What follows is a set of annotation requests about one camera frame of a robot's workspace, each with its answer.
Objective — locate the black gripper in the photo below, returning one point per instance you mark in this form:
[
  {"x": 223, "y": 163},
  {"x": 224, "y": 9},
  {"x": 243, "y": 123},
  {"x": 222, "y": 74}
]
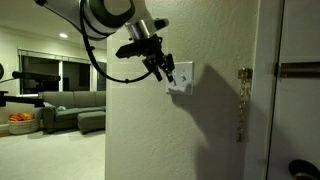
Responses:
[{"x": 152, "y": 48}]

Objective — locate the white grey Franka robot arm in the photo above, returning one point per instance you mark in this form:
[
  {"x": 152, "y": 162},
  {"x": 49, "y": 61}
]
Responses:
[{"x": 110, "y": 13}]

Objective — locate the grey ottoman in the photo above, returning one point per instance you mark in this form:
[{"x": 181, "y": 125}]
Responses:
[{"x": 91, "y": 121}]

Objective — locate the grey sectional sofa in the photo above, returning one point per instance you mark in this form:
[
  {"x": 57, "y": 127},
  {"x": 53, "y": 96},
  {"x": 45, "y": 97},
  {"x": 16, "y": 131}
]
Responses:
[{"x": 70, "y": 106}]

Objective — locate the recessed ceiling light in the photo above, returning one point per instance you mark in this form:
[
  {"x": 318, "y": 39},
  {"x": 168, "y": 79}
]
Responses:
[{"x": 63, "y": 35}]

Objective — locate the teal small cloth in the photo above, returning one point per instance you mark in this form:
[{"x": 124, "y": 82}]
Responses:
[{"x": 61, "y": 108}]

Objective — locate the dark glass sliding window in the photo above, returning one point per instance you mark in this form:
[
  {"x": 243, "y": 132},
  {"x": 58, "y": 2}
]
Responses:
[{"x": 50, "y": 70}]

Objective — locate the dark metal door plate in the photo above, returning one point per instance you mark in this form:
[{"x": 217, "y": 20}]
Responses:
[{"x": 300, "y": 69}]

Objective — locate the white door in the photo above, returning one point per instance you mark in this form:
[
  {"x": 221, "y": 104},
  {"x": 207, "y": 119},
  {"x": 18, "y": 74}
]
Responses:
[{"x": 298, "y": 113}]

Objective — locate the orange cloth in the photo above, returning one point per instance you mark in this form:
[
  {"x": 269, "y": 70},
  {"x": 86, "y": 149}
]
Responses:
[{"x": 20, "y": 116}]

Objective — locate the woven basket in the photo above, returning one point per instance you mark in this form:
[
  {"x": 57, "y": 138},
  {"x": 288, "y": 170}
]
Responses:
[{"x": 22, "y": 126}]

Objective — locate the dark round door knob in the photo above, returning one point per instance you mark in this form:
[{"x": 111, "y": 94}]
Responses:
[{"x": 303, "y": 170}]

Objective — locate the white light switch toggle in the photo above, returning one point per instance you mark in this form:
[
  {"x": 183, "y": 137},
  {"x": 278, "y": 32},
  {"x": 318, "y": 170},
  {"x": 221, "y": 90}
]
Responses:
[{"x": 183, "y": 78}]

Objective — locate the white double switch plate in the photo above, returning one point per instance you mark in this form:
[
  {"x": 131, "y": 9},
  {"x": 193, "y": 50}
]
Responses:
[{"x": 184, "y": 78}]

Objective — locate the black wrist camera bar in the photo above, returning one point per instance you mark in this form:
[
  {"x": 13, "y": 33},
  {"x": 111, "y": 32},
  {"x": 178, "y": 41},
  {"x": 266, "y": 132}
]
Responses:
[{"x": 130, "y": 50}]

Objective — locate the white door frame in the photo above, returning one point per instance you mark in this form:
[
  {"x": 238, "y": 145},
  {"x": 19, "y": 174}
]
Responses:
[{"x": 260, "y": 100}]

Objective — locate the black stereo camera bar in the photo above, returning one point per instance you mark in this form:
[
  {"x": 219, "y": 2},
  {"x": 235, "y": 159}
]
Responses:
[{"x": 40, "y": 76}]

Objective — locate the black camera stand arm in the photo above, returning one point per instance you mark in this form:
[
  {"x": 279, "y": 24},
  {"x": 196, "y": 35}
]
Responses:
[{"x": 26, "y": 100}]

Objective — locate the dark round wall object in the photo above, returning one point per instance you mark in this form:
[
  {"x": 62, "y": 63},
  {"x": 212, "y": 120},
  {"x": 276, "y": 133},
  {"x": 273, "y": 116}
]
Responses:
[{"x": 1, "y": 71}]

